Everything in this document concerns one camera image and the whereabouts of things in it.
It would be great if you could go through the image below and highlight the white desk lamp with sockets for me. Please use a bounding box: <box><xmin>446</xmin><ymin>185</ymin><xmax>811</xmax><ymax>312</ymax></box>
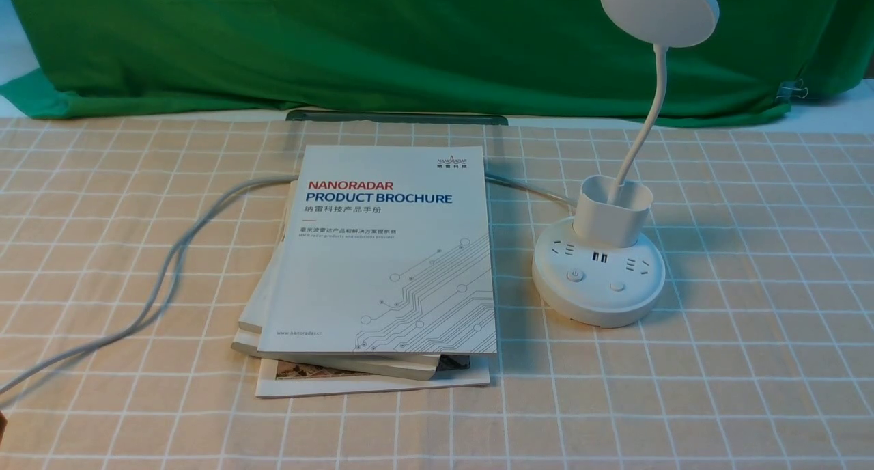
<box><xmin>533</xmin><ymin>0</ymin><xmax>719</xmax><ymax>328</ymax></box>

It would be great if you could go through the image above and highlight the white Nanoradar product brochure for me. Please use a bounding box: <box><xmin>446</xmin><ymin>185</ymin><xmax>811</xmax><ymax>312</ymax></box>
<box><xmin>258</xmin><ymin>144</ymin><xmax>498</xmax><ymax>355</ymax></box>

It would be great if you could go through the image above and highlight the bottom white magazine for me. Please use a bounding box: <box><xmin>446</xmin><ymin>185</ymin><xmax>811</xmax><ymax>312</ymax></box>
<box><xmin>254</xmin><ymin>356</ymin><xmax>491</xmax><ymax>399</ymax></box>

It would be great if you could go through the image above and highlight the beige checked tablecloth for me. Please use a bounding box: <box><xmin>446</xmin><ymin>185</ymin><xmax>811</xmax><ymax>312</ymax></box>
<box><xmin>1</xmin><ymin>118</ymin><xmax>873</xmax><ymax>469</ymax></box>

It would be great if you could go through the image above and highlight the silver binder clip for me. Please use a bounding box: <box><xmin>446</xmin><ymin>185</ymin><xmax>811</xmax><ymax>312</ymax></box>
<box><xmin>775</xmin><ymin>79</ymin><xmax>809</xmax><ymax>103</ymax></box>

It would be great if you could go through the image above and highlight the green backdrop cloth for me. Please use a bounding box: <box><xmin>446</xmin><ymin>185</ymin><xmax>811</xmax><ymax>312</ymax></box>
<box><xmin>2</xmin><ymin>0</ymin><xmax>872</xmax><ymax>128</ymax></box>

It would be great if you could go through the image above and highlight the grey power cable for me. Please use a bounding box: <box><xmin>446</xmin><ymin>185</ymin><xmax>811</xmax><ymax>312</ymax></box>
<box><xmin>0</xmin><ymin>173</ymin><xmax>578</xmax><ymax>397</ymax></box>

